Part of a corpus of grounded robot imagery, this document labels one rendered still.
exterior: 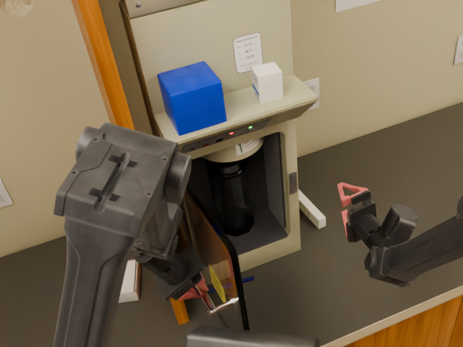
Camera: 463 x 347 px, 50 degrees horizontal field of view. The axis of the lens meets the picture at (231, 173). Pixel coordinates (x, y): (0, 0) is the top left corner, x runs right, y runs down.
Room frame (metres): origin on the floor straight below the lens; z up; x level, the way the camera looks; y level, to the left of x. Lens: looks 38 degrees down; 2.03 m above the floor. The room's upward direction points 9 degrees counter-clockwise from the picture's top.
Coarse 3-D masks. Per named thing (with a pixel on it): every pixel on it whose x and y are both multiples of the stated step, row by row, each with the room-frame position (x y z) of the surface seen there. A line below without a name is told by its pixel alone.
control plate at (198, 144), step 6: (264, 120) 0.86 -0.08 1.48; (246, 126) 0.84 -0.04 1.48; (258, 126) 0.88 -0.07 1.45; (264, 126) 0.90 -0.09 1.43; (228, 132) 0.84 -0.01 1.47; (234, 132) 0.86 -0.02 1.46; (240, 132) 0.88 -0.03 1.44; (246, 132) 0.89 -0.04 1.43; (210, 138) 0.83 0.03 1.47; (216, 138) 0.85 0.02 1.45; (228, 138) 0.89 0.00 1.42; (192, 144) 0.82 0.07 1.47; (198, 144) 0.84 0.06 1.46; (204, 144) 0.85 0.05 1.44; (210, 144) 0.88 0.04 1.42; (186, 150) 0.85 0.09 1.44; (192, 150) 0.87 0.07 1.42
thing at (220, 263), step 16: (192, 192) 0.77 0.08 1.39; (192, 208) 0.76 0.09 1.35; (192, 224) 0.79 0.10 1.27; (208, 224) 0.68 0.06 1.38; (192, 240) 0.83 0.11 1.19; (208, 240) 0.70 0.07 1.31; (224, 240) 0.62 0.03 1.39; (208, 256) 0.73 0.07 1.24; (224, 256) 0.62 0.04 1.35; (208, 272) 0.75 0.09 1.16; (224, 272) 0.64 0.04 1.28; (208, 288) 0.79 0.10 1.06; (224, 288) 0.66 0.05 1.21; (240, 304) 0.59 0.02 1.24; (224, 320) 0.71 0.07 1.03; (240, 320) 0.60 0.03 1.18
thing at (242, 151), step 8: (240, 144) 0.96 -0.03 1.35; (248, 144) 0.97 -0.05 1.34; (256, 144) 0.98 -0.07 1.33; (216, 152) 0.96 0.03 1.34; (224, 152) 0.96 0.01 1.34; (232, 152) 0.95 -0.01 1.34; (240, 152) 0.95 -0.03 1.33; (248, 152) 0.96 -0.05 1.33; (216, 160) 0.95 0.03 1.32; (224, 160) 0.95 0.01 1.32; (232, 160) 0.95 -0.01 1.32
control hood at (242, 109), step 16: (288, 80) 0.95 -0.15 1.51; (224, 96) 0.92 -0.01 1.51; (240, 96) 0.91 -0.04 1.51; (288, 96) 0.88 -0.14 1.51; (304, 96) 0.87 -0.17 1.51; (240, 112) 0.85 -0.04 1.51; (256, 112) 0.84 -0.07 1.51; (272, 112) 0.84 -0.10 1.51; (288, 112) 0.87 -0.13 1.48; (304, 112) 0.92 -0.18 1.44; (160, 128) 0.84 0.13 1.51; (208, 128) 0.81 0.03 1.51; (224, 128) 0.81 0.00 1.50
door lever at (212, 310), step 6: (198, 288) 0.67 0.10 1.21; (204, 294) 0.65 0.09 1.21; (204, 300) 0.64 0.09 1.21; (210, 300) 0.64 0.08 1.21; (228, 300) 0.63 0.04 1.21; (210, 306) 0.62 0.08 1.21; (216, 306) 0.62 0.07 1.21; (222, 306) 0.62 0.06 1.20; (228, 306) 0.62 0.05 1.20; (210, 312) 0.61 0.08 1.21; (216, 312) 0.61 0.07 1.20
